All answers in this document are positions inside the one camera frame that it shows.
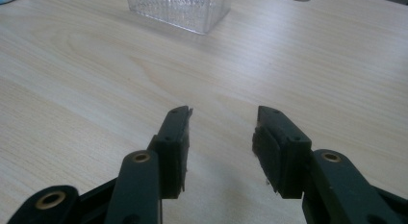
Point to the clear ribbed plastic container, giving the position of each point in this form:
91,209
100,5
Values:
179,11

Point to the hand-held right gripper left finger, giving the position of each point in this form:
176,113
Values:
171,153

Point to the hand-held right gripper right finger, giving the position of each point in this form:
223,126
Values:
282,160

